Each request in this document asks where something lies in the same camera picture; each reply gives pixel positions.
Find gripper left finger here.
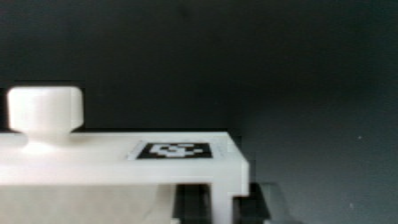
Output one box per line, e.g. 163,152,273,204
172,184,211,224

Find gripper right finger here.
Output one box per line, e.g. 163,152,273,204
232,182,302,224

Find white drawer with knob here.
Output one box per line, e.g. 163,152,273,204
0,86,248,224

